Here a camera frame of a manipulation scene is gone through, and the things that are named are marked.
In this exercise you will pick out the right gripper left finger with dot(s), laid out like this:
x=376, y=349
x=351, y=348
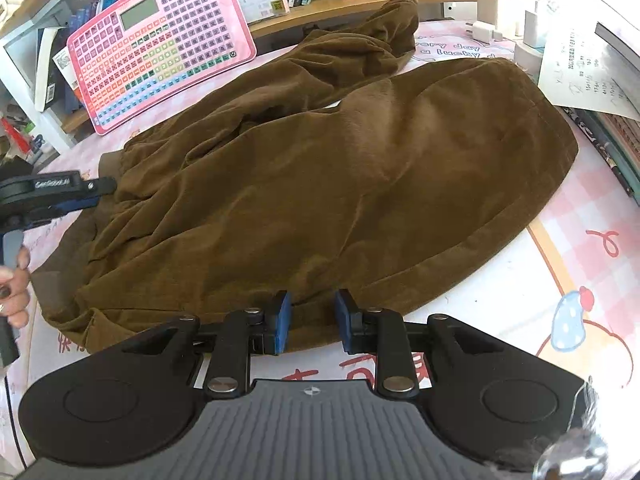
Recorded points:
x=253, y=331

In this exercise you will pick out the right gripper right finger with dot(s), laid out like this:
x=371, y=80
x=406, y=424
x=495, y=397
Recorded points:
x=382, y=334

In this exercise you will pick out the brown corduroy pants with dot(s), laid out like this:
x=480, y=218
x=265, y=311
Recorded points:
x=329, y=167

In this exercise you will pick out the person left hand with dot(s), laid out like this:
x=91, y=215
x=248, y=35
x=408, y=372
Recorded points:
x=14, y=290

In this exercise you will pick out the white leaning book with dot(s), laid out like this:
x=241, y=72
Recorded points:
x=46, y=82

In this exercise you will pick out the pink keyboard learning tablet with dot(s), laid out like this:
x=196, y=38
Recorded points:
x=138, y=53

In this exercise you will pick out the stack of books right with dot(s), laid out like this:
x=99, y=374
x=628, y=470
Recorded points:
x=615, y=138

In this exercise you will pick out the white power adapter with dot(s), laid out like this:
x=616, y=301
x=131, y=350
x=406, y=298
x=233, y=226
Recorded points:
x=483, y=32

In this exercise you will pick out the white paper sheet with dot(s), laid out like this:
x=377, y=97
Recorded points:
x=587, y=66

